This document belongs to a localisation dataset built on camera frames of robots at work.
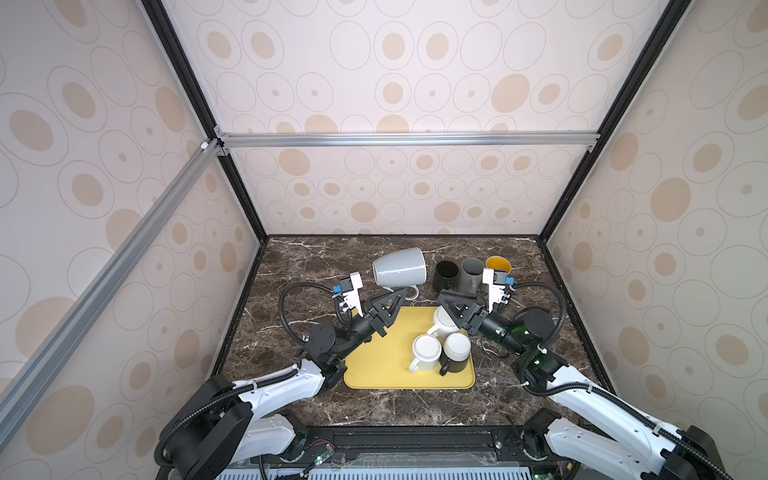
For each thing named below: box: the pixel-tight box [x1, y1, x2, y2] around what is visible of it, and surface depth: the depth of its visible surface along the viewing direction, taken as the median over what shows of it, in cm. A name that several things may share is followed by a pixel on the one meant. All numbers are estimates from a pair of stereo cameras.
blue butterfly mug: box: [486, 256, 512, 275], surface depth 101 cm
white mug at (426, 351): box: [408, 334, 442, 373], surface depth 84 cm
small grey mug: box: [372, 247, 427, 300], surface depth 64 cm
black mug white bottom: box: [439, 332, 471, 376], surface depth 83 cm
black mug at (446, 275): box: [433, 260, 460, 293], surface depth 100 cm
